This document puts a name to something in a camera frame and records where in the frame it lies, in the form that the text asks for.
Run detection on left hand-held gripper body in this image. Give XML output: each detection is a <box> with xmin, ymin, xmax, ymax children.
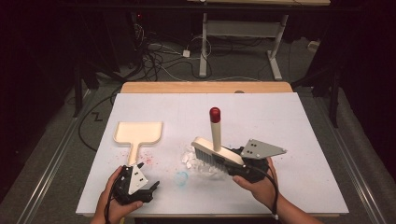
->
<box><xmin>111</xmin><ymin>162</ymin><xmax>155</xmax><ymax>205</ymax></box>

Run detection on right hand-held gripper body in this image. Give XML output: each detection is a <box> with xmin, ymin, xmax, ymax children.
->
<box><xmin>234</xmin><ymin>138</ymin><xmax>288</xmax><ymax>184</ymax></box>

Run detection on cream brush with red tip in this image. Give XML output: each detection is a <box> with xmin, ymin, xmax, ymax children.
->
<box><xmin>191</xmin><ymin>106</ymin><xmax>246</xmax><ymax>173</ymax></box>

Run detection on cream plastic dustpan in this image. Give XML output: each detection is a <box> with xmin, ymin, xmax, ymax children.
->
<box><xmin>112</xmin><ymin>120</ymin><xmax>163</xmax><ymax>166</ymax></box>

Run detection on pile of white paper scraps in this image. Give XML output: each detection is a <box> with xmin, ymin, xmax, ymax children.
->
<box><xmin>180</xmin><ymin>146</ymin><xmax>228</xmax><ymax>181</ymax></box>

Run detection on person's left hand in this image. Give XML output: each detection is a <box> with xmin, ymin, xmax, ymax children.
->
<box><xmin>90</xmin><ymin>166</ymin><xmax>145</xmax><ymax>224</ymax></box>

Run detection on person's right hand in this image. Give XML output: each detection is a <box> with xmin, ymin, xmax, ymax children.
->
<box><xmin>232</xmin><ymin>157</ymin><xmax>279</xmax><ymax>213</ymax></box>

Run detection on white foam board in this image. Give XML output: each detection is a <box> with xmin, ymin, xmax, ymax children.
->
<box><xmin>75</xmin><ymin>91</ymin><xmax>349</xmax><ymax>217</ymax></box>

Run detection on wooden table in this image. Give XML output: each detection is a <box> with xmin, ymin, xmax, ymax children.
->
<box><xmin>120</xmin><ymin>81</ymin><xmax>294</xmax><ymax>94</ymax></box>

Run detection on white box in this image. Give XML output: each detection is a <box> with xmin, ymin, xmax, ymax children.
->
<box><xmin>307</xmin><ymin>40</ymin><xmax>321</xmax><ymax>53</ymax></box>

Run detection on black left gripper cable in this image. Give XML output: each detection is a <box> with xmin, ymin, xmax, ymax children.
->
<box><xmin>104</xmin><ymin>175</ymin><xmax>124</xmax><ymax>224</ymax></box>

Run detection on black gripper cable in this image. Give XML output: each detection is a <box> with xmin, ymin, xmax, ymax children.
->
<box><xmin>244</xmin><ymin>164</ymin><xmax>280</xmax><ymax>221</ymax></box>
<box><xmin>104</xmin><ymin>175</ymin><xmax>124</xmax><ymax>224</ymax></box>

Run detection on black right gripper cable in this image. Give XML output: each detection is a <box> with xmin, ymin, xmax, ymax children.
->
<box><xmin>244</xmin><ymin>164</ymin><xmax>280</xmax><ymax>221</ymax></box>

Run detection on black floor cable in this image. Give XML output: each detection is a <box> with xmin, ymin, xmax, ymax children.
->
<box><xmin>78</xmin><ymin>90</ymin><xmax>122</xmax><ymax>153</ymax></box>

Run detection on metal floor rail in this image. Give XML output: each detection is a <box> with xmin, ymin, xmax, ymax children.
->
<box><xmin>15</xmin><ymin>89</ymin><xmax>92</xmax><ymax>224</ymax></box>
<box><xmin>314</xmin><ymin>94</ymin><xmax>389</xmax><ymax>224</ymax></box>

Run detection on tangle of black cables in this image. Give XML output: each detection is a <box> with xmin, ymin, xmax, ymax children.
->
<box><xmin>134</xmin><ymin>21</ymin><xmax>213</xmax><ymax>82</ymax></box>

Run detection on white frame desk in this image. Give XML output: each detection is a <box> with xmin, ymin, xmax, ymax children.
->
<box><xmin>186</xmin><ymin>0</ymin><xmax>332</xmax><ymax>81</ymax></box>

